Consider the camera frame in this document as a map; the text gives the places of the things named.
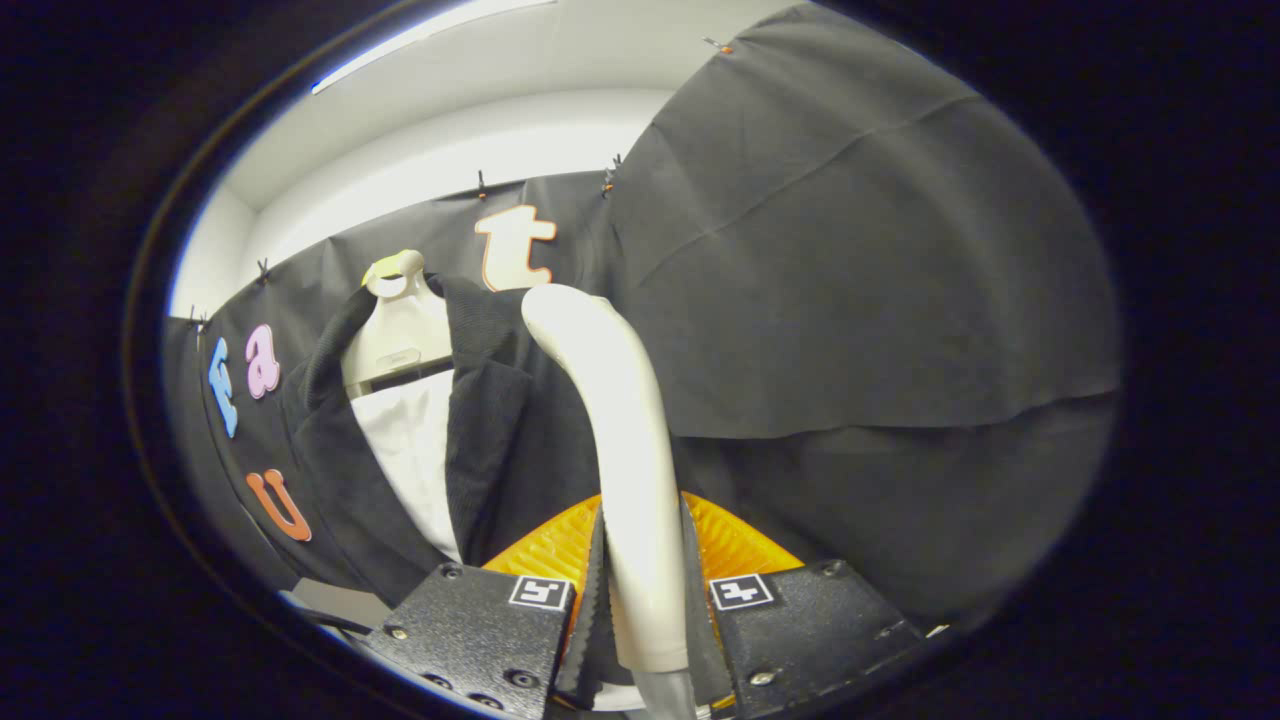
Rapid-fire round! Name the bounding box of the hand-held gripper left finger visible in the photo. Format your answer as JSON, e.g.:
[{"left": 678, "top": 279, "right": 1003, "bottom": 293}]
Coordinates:
[{"left": 360, "top": 493, "right": 609, "bottom": 720}]

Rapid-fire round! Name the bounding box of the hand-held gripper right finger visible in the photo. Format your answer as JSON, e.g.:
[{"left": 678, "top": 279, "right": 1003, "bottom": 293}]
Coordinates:
[{"left": 680, "top": 490, "right": 927, "bottom": 720}]

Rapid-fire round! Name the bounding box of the white garment steamer head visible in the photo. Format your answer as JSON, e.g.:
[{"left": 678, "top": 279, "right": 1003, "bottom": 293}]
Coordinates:
[{"left": 520, "top": 284, "right": 692, "bottom": 675}]

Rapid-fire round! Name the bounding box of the black suit jacket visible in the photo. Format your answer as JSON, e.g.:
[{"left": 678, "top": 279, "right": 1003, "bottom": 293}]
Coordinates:
[{"left": 283, "top": 274, "right": 612, "bottom": 607}]

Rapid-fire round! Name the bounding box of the white shirt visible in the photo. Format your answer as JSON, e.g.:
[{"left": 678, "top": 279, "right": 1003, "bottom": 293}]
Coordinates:
[{"left": 350, "top": 368, "right": 464, "bottom": 564}]

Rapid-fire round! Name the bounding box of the cream plastic clothes hanger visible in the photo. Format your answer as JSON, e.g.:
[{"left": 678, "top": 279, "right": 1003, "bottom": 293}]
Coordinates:
[{"left": 340, "top": 262, "right": 457, "bottom": 402}]

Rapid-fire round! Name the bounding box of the grey cabinet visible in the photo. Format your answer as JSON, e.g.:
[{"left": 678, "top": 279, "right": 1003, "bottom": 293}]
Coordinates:
[{"left": 283, "top": 578, "right": 393, "bottom": 633}]

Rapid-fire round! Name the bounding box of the black backdrop cloth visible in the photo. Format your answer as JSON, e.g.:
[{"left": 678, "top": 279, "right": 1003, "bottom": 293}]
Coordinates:
[{"left": 160, "top": 0, "right": 1123, "bottom": 633}]

